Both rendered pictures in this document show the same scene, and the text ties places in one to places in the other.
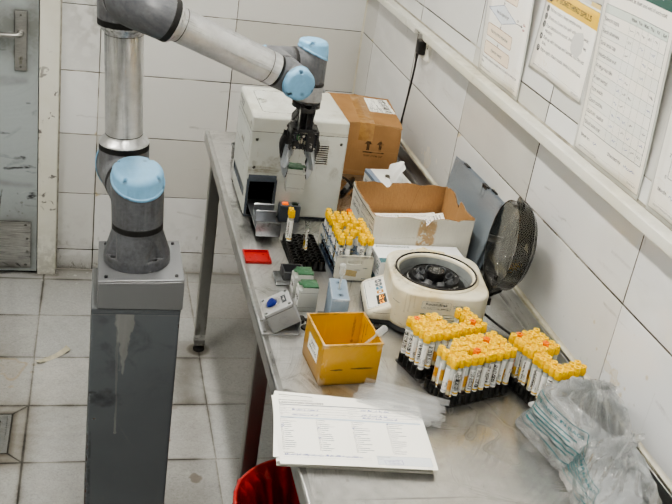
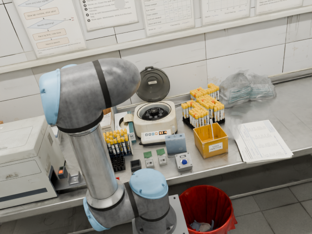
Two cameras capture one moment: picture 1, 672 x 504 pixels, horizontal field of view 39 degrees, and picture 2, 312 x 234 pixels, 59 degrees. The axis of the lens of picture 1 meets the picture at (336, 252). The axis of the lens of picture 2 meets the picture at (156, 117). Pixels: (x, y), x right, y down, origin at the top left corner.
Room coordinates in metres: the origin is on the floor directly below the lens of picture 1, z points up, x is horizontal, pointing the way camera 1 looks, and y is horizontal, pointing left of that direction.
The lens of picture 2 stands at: (1.74, 1.07, 1.81)
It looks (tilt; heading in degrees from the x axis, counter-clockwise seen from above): 32 degrees down; 283
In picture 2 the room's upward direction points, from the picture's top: 10 degrees counter-clockwise
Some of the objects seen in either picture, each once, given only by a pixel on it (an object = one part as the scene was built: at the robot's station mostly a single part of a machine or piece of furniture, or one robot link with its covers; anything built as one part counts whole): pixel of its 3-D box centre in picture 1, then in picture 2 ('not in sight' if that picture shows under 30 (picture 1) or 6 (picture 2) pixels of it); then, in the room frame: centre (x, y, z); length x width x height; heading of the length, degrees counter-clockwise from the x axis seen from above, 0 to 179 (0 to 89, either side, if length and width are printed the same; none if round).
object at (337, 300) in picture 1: (336, 307); (175, 144); (1.93, -0.02, 0.92); 0.10 x 0.07 x 0.10; 8
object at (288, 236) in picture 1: (305, 236); (105, 159); (2.27, 0.09, 0.93); 0.17 x 0.09 x 0.11; 17
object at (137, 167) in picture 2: (292, 274); (135, 166); (2.12, 0.10, 0.89); 0.09 x 0.05 x 0.04; 107
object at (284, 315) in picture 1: (288, 311); (182, 159); (1.89, 0.08, 0.92); 0.13 x 0.07 x 0.08; 106
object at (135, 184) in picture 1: (137, 191); (148, 192); (1.96, 0.46, 1.12); 0.13 x 0.12 x 0.14; 28
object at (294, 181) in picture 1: (294, 178); not in sight; (2.29, 0.14, 1.08); 0.05 x 0.04 x 0.06; 102
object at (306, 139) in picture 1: (303, 125); not in sight; (2.27, 0.13, 1.24); 0.09 x 0.08 x 0.12; 12
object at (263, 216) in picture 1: (263, 211); (70, 180); (2.41, 0.22, 0.92); 0.21 x 0.07 x 0.05; 16
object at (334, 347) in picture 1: (341, 348); (210, 140); (1.75, -0.04, 0.93); 0.13 x 0.13 x 0.10; 21
